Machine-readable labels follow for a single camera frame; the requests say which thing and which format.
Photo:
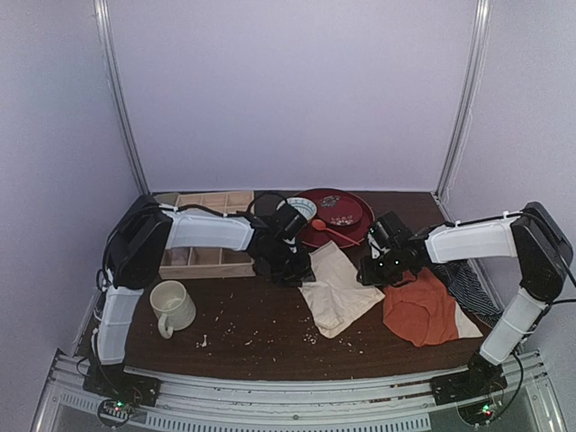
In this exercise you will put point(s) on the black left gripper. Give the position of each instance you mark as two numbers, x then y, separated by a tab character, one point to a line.
291	271

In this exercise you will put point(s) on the round red tray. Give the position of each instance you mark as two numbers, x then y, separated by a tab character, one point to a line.
316	239

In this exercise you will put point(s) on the aluminium frame post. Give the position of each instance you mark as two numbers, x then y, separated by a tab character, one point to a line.
105	33
463	118

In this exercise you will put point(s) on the striped dark underwear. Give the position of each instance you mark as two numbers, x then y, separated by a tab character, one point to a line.
463	284

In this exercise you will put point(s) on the olive cloth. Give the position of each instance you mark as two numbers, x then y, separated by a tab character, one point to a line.
166	198

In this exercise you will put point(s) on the red floral small plate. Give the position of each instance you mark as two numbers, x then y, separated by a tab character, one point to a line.
339	210

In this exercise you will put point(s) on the red plastic spoon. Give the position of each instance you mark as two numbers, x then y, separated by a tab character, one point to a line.
320	225

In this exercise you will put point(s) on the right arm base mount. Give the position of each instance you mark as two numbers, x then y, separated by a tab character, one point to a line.
477	380

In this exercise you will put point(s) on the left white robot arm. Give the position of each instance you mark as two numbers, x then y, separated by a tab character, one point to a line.
135	248

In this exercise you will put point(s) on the left aluminium frame post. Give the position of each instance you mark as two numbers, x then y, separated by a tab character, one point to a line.
105	33

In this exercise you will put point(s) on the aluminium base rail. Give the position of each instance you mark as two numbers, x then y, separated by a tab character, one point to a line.
396	403

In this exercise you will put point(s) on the right aluminium frame post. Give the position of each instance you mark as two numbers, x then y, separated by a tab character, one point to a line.
463	118

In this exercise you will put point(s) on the wooden compartment tray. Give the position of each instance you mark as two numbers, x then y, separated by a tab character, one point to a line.
185	263

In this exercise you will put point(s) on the white ceramic mug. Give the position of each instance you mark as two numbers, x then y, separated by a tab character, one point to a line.
173	307

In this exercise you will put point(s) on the blue patterned bowl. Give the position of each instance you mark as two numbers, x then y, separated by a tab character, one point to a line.
306	207

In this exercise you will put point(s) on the orange underwear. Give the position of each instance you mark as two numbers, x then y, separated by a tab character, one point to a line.
423	312

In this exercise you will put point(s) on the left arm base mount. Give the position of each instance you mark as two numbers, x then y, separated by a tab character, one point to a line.
112	382

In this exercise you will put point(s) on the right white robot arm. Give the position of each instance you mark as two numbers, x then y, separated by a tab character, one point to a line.
529	239

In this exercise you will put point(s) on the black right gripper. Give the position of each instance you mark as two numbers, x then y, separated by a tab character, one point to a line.
369	274

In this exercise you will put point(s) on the beige underwear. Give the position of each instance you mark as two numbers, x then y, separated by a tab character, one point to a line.
336	299

